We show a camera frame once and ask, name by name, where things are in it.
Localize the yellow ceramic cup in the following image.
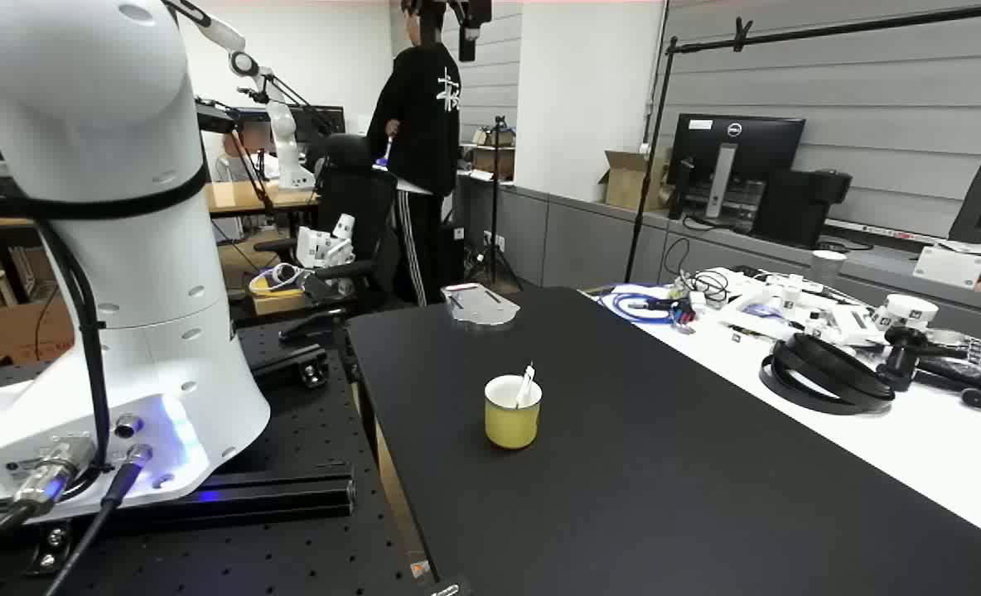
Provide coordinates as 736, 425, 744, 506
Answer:
480, 372, 546, 453

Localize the silver metal mounting plate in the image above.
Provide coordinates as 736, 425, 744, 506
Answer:
440, 278, 524, 330

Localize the black tripod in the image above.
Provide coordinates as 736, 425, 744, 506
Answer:
463, 113, 530, 297

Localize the open cardboard box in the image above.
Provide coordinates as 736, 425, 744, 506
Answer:
598, 146, 671, 216

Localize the black office chair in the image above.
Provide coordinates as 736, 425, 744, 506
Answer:
274, 131, 407, 348

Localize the person in black clothes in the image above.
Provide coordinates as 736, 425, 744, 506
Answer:
366, 0, 468, 308

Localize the wooden desk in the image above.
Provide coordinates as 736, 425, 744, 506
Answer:
200, 180, 325, 217

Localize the black computer monitor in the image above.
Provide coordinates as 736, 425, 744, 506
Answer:
665, 109, 808, 235

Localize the black box device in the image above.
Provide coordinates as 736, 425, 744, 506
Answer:
754, 167, 856, 250

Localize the black perforated breadboard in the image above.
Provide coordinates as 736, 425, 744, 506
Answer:
0, 314, 440, 596

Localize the black small gadget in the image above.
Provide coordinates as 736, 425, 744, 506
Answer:
882, 321, 957, 389

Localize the white round container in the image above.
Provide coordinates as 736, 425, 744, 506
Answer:
878, 292, 945, 335

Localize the brown cardboard box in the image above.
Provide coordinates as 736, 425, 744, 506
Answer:
0, 269, 75, 367

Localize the blue cable coil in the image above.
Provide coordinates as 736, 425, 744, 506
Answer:
599, 282, 698, 330

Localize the black stand frame pole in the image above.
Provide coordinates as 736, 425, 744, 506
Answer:
620, 0, 981, 283

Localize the black coiled strap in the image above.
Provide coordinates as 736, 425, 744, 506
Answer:
758, 330, 900, 418

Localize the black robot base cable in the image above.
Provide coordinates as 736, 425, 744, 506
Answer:
22, 213, 116, 506

